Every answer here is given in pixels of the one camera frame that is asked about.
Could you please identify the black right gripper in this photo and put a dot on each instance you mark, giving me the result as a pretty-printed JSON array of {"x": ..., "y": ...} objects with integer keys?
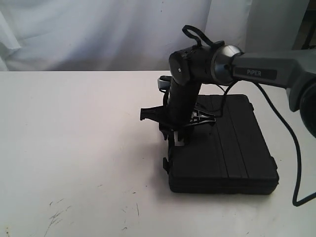
[{"x": 178, "y": 111}]

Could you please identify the black plastic tool case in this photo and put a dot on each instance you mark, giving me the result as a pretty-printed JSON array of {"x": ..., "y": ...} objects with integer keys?
[{"x": 229, "y": 157}]

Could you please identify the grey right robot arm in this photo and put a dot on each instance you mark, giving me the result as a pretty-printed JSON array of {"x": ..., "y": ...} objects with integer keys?
[{"x": 220, "y": 64}]

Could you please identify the white backdrop curtain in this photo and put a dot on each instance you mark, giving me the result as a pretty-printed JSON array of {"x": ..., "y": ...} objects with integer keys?
[{"x": 134, "y": 35}]

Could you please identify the black stand pole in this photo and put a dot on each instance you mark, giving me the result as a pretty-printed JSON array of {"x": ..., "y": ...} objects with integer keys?
[{"x": 310, "y": 16}]

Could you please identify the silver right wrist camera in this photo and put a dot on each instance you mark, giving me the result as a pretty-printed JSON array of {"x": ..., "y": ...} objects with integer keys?
[{"x": 164, "y": 82}]

